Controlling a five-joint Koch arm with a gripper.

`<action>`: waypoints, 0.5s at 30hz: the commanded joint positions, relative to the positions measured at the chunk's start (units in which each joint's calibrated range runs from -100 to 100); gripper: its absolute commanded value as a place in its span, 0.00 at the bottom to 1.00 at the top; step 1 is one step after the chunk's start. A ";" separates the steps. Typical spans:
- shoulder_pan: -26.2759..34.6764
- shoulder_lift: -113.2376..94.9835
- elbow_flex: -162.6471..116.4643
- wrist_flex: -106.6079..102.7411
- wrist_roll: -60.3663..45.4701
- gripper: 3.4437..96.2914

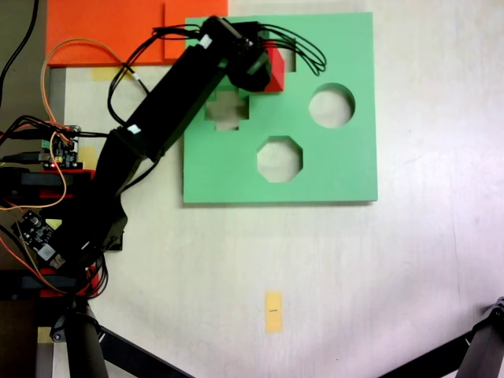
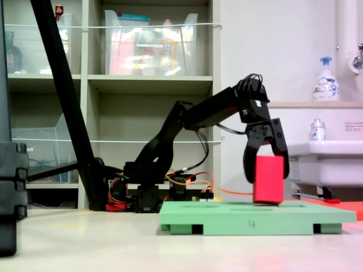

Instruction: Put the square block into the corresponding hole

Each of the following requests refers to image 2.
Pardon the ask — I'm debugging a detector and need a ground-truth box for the red square block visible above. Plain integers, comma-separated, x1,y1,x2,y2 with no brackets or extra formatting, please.
252,155,285,206

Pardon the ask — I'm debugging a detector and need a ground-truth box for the green shape-hole board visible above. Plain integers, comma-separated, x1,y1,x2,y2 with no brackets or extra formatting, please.
159,200,357,236

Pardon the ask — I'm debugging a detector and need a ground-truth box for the small clear sanitizer bottle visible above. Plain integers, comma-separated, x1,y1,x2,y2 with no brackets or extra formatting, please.
310,118,326,142

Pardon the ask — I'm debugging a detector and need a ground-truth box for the white sink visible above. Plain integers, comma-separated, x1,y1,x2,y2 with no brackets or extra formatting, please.
285,139,363,199

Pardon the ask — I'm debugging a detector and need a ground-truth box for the white blue soap pump bottle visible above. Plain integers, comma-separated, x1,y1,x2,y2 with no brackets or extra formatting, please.
313,56,341,102

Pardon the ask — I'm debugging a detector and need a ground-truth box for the orange detergent bottle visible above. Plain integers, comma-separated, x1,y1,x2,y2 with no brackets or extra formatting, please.
158,18,178,75

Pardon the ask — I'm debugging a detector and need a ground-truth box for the chrome faucet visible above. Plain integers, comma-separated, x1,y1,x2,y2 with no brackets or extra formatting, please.
348,43,363,75

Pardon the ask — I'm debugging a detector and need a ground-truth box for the clear bin with supplies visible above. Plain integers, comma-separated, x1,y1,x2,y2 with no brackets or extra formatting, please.
104,10,199,77

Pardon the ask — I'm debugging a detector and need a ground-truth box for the white vertical pipe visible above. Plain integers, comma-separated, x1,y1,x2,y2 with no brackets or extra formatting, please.
335,0,363,57

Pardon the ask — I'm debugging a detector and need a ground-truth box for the beige shelf unit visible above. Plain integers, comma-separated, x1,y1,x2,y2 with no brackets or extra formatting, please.
0,0,222,210

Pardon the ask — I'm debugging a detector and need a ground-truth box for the black tripod leg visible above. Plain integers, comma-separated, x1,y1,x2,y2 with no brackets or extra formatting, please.
27,0,109,212

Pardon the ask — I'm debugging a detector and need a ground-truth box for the clear empty plastic bin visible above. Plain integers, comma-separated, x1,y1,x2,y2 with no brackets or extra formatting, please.
11,113,79,184

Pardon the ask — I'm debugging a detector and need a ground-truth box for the notched black stack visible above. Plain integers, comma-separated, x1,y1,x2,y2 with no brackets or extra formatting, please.
0,141,29,257

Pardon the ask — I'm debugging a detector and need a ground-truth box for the dark glass bottle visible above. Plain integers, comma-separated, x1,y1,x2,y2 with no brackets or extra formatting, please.
4,31,23,74

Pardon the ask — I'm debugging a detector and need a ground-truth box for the black wire bundle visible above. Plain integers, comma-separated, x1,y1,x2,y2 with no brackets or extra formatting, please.
170,123,247,178

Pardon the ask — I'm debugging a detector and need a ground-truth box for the circuit board with wires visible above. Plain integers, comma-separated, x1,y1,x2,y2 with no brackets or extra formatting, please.
190,192,222,203

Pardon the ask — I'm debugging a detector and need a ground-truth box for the red wire coil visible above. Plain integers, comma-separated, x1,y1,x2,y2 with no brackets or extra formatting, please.
105,175,134,213

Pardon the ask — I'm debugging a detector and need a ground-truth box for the dark grey vertical post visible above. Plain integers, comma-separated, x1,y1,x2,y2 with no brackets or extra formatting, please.
0,0,12,144

